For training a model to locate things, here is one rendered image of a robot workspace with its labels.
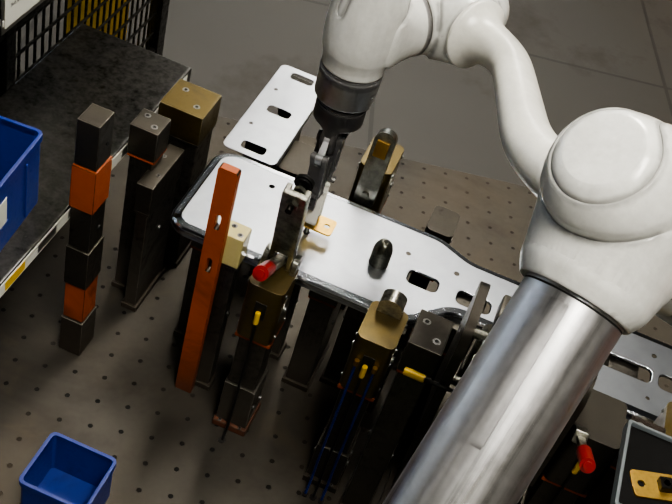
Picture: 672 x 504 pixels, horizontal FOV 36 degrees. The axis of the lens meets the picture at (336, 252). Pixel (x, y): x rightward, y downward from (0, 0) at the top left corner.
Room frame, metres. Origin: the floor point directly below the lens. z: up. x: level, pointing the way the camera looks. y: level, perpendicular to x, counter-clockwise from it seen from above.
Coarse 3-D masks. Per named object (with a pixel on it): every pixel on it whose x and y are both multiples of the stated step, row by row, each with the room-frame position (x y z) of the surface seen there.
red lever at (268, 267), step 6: (276, 258) 1.06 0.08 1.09; (282, 258) 1.08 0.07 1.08; (264, 264) 0.99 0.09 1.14; (270, 264) 1.01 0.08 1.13; (276, 264) 1.03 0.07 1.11; (282, 264) 1.07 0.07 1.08; (258, 270) 0.98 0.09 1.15; (264, 270) 0.98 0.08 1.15; (270, 270) 0.99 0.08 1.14; (258, 276) 0.97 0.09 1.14; (264, 276) 0.98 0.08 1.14
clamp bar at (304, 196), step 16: (304, 176) 1.11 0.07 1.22; (288, 192) 1.07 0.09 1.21; (304, 192) 1.09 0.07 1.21; (288, 208) 1.05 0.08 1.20; (304, 208) 1.07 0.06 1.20; (288, 224) 1.07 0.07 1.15; (272, 240) 1.08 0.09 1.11; (288, 240) 1.08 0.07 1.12; (272, 256) 1.09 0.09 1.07; (288, 256) 1.08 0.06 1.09
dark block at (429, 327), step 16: (416, 320) 1.01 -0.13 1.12; (432, 320) 1.02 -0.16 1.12; (448, 320) 1.03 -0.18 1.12; (416, 336) 0.98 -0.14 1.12; (432, 336) 0.99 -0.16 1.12; (448, 336) 1.00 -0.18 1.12; (416, 352) 0.96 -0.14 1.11; (432, 352) 0.96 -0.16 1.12; (400, 368) 0.96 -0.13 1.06; (416, 368) 0.96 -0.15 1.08; (432, 368) 0.96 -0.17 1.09; (400, 384) 0.97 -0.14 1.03; (416, 384) 0.96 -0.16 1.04; (400, 400) 0.97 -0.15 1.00; (416, 400) 0.96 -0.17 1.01; (384, 416) 0.97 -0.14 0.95; (400, 416) 0.96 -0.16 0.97; (384, 432) 0.97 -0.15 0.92; (400, 432) 0.96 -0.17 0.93; (368, 448) 0.97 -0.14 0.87; (384, 448) 0.96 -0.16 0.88; (368, 464) 0.97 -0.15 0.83; (384, 464) 0.96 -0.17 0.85; (352, 480) 0.97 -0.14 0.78; (368, 480) 0.96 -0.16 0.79; (352, 496) 0.97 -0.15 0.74; (368, 496) 0.96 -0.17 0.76
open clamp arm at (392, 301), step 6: (384, 294) 1.06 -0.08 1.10; (390, 294) 1.05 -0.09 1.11; (396, 294) 1.05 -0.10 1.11; (402, 294) 1.06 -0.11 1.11; (384, 300) 1.04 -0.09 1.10; (390, 300) 1.04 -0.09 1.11; (396, 300) 1.05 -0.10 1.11; (402, 300) 1.05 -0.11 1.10; (378, 306) 1.05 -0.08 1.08; (384, 306) 1.05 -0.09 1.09; (390, 306) 1.04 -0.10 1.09; (396, 306) 1.04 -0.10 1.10; (402, 306) 1.04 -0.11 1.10; (384, 312) 1.05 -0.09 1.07; (390, 312) 1.05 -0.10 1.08; (396, 312) 1.04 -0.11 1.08; (402, 312) 1.04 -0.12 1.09; (396, 318) 1.05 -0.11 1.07
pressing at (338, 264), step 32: (224, 160) 1.34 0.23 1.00; (192, 192) 1.25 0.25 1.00; (256, 192) 1.29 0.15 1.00; (192, 224) 1.17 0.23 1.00; (256, 224) 1.22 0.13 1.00; (352, 224) 1.29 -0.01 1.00; (384, 224) 1.32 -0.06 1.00; (256, 256) 1.15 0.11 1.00; (320, 256) 1.19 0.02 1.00; (352, 256) 1.22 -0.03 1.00; (416, 256) 1.26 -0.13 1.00; (448, 256) 1.29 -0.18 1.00; (320, 288) 1.13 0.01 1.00; (352, 288) 1.15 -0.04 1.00; (384, 288) 1.17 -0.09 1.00; (416, 288) 1.19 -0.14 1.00; (448, 288) 1.22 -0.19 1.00; (512, 288) 1.26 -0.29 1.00; (480, 320) 1.17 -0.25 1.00; (640, 352) 1.21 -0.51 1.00; (608, 384) 1.12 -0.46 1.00; (640, 384) 1.14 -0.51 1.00; (640, 416) 1.08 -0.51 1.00
